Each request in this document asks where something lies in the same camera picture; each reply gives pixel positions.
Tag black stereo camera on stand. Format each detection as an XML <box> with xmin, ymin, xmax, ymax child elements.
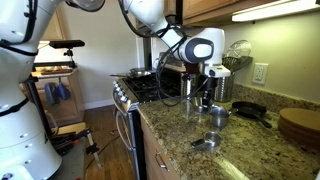
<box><xmin>49</xmin><ymin>40</ymin><xmax>85</xmax><ymax>68</ymax></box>

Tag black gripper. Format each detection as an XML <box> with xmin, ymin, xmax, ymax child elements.
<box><xmin>200</xmin><ymin>76</ymin><xmax>217</xmax><ymax>100</ymax></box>

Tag black cast iron skillet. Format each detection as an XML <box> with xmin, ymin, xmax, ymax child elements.
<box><xmin>232</xmin><ymin>101</ymin><xmax>272</xmax><ymax>128</ymax></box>

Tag round wooden board stack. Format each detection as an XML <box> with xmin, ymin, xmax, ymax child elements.
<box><xmin>278</xmin><ymin>108</ymin><xmax>320</xmax><ymax>150</ymax></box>

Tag white wall outlet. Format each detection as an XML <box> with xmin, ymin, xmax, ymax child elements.
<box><xmin>252</xmin><ymin>63</ymin><xmax>268</xmax><ymax>85</ymax></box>

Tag perforated metal utensil holder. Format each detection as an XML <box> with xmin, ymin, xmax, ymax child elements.
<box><xmin>214</xmin><ymin>73</ymin><xmax>235</xmax><ymax>102</ymax></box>

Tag large metal pot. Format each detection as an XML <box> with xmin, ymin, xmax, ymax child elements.
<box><xmin>209</xmin><ymin>106</ymin><xmax>238</xmax><ymax>128</ymax></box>

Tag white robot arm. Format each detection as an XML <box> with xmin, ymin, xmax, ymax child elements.
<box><xmin>118</xmin><ymin>0</ymin><xmax>231</xmax><ymax>100</ymax></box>

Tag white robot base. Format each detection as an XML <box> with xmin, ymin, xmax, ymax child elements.
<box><xmin>0</xmin><ymin>0</ymin><xmax>105</xmax><ymax>180</ymax></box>

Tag medium metal measuring cup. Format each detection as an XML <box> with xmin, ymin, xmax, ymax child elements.
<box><xmin>191</xmin><ymin>97</ymin><xmax>212</xmax><ymax>114</ymax></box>

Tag under-cabinet light bar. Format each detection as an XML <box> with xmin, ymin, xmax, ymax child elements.
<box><xmin>232</xmin><ymin>0</ymin><xmax>320</xmax><ymax>22</ymax></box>

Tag small metal measuring cup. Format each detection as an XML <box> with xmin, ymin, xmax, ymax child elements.
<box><xmin>191</xmin><ymin>132</ymin><xmax>222</xmax><ymax>150</ymax></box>

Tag black stove range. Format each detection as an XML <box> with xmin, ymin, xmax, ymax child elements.
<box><xmin>112</xmin><ymin>69</ymin><xmax>182</xmax><ymax>180</ymax></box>

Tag wooden wall cabinets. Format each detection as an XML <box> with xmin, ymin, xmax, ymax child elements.
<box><xmin>163</xmin><ymin>0</ymin><xmax>276</xmax><ymax>27</ymax></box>

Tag blue oven mitts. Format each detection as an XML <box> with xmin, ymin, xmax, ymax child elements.
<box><xmin>44</xmin><ymin>82</ymin><xmax>71</xmax><ymax>105</ymax></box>

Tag lower cabinet drawers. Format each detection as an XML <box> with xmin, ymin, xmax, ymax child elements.
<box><xmin>141</xmin><ymin>118</ymin><xmax>180</xmax><ymax>180</ymax></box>

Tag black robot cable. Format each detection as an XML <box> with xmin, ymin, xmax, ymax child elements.
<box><xmin>118</xmin><ymin>0</ymin><xmax>209</xmax><ymax>108</ymax></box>

